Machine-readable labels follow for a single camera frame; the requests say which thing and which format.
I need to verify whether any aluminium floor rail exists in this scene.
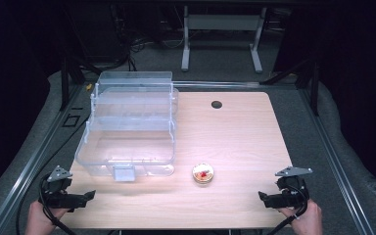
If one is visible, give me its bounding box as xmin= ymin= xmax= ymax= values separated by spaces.
xmin=298 ymin=87 xmax=376 ymax=235
xmin=0 ymin=83 xmax=91 ymax=235

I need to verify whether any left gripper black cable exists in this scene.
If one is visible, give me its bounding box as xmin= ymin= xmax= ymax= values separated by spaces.
xmin=38 ymin=175 xmax=77 ymax=235

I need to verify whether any person's right hand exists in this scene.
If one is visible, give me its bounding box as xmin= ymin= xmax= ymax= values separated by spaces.
xmin=278 ymin=199 xmax=323 ymax=235

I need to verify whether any bundle of black cables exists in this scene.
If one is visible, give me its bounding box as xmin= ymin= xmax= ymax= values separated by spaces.
xmin=111 ymin=4 xmax=185 ymax=72

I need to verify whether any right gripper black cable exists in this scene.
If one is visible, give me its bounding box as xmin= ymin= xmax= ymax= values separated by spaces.
xmin=266 ymin=184 xmax=309 ymax=235

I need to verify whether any clear plastic tiered storage box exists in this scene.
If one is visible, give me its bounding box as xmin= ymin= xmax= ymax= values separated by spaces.
xmin=74 ymin=70 xmax=180 ymax=182

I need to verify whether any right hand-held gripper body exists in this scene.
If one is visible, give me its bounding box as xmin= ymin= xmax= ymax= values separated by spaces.
xmin=273 ymin=165 xmax=313 ymax=211

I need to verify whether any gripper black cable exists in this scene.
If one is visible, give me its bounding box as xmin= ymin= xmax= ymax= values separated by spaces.
xmin=38 ymin=175 xmax=77 ymax=235
xmin=266 ymin=184 xmax=309 ymax=235

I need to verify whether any grey metal table stand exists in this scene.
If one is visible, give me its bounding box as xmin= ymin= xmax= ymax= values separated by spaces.
xmin=180 ymin=5 xmax=268 ymax=73

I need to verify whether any thin black floor cable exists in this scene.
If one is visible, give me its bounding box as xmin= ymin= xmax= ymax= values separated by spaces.
xmin=15 ymin=114 xmax=91 ymax=235

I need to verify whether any black frame post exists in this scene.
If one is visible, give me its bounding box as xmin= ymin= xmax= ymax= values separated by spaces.
xmin=260 ymin=60 xmax=320 ymax=117
xmin=59 ymin=57 xmax=86 ymax=112

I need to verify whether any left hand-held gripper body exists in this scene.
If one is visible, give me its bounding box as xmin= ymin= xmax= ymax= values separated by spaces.
xmin=38 ymin=164 xmax=81 ymax=212

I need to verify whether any person's left hand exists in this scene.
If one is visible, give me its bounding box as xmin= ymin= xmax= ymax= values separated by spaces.
xmin=24 ymin=200 xmax=70 ymax=235

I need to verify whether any small round tin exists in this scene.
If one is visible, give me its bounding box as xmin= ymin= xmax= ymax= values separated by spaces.
xmin=191 ymin=163 xmax=215 ymax=185

